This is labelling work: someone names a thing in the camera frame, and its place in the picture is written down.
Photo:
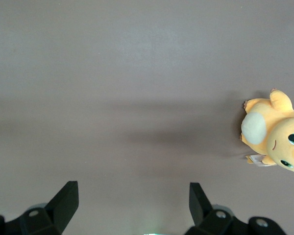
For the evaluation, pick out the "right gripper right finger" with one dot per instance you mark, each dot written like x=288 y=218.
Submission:
x=203 y=215

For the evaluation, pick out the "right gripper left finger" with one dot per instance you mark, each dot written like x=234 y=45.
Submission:
x=61 y=210

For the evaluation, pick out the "plush toy paper tag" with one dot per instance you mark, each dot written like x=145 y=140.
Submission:
x=256 y=159

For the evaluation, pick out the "orange plush toy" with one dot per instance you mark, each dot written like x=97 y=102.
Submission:
x=279 y=127

